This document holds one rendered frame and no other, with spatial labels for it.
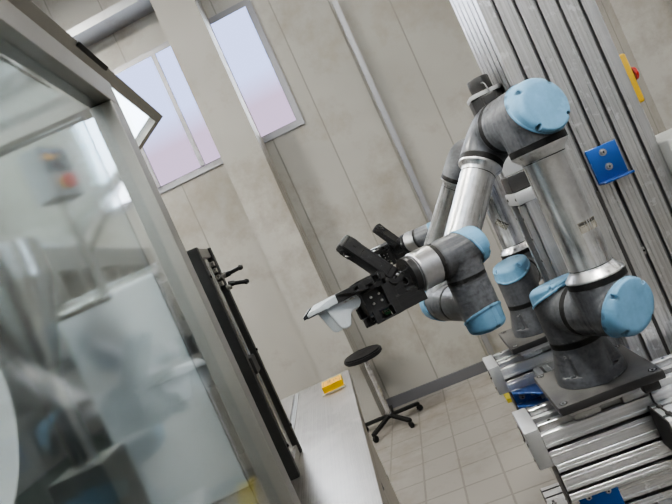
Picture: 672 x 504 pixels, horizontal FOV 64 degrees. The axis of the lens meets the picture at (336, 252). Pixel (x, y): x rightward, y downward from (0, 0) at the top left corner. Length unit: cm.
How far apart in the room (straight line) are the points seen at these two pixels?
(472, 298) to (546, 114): 38
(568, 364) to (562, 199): 39
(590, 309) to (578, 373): 19
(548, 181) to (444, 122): 300
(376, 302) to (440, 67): 336
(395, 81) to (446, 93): 38
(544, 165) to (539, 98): 13
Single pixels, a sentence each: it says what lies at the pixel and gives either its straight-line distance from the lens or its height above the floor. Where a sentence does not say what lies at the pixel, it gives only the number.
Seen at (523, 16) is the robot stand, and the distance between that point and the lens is 149.
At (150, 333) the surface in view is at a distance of 46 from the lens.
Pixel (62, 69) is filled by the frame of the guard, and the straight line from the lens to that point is 57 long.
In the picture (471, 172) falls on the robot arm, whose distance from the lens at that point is 120.
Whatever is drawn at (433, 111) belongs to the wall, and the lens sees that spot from 412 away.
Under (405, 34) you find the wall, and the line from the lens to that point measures 424.
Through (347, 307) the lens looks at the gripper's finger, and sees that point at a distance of 91.
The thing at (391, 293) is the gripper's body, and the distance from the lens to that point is 93.
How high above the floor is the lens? 133
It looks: 1 degrees down
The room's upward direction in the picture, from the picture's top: 24 degrees counter-clockwise
